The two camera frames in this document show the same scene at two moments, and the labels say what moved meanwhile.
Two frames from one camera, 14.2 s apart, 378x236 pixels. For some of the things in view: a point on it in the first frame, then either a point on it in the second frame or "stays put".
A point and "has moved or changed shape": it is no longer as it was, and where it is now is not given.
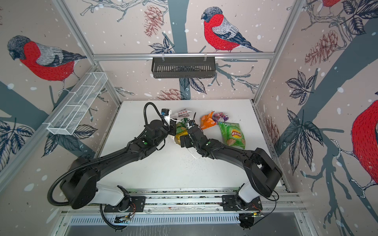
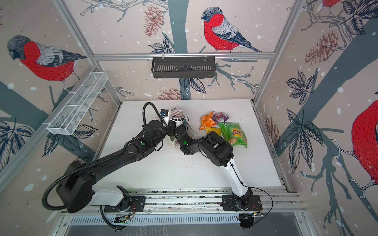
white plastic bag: x=179 y=115 has moved or changed shape
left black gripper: x=172 y=124 stays put
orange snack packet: x=207 y=121 stays put
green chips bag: x=232 y=135 stays put
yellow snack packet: x=177 y=137 has moved or changed shape
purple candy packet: x=220 y=117 stays put
